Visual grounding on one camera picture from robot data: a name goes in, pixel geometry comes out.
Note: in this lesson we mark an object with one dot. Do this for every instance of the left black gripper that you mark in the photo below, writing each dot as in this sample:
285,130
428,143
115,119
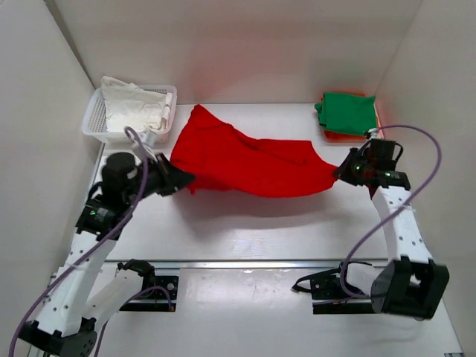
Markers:
175,176

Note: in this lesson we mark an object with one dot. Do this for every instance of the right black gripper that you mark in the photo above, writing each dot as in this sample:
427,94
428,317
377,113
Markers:
343,170

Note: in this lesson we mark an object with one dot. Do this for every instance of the red t-shirt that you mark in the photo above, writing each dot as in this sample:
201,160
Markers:
223,158

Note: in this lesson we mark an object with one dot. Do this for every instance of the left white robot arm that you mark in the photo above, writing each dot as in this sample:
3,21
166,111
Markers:
70,320

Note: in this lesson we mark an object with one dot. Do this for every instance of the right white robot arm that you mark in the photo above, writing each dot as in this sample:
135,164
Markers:
411,284

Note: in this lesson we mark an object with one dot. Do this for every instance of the folded orange t-shirt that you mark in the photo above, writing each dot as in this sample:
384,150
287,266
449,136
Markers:
334,137

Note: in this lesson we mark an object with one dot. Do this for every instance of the folded green t-shirt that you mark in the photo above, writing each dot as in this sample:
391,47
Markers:
347,115

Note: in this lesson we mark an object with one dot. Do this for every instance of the crumpled white t-shirt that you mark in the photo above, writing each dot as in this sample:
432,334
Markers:
129,105

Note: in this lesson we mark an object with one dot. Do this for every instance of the white plastic basket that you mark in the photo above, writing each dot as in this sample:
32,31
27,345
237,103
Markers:
94,120

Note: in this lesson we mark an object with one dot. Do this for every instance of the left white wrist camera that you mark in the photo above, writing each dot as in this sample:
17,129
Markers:
144,143

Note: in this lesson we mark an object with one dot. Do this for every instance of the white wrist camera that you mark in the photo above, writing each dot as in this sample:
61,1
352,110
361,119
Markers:
144,143
374,133

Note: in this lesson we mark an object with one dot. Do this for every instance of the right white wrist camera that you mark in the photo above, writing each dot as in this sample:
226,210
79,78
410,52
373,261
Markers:
374,133

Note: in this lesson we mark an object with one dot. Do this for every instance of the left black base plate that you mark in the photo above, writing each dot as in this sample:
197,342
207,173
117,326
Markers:
158,294

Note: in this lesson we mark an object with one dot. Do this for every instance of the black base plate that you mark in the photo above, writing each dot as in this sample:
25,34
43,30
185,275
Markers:
328,298
158,294

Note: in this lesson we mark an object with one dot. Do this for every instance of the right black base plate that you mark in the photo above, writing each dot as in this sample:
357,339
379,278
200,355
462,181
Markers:
328,298

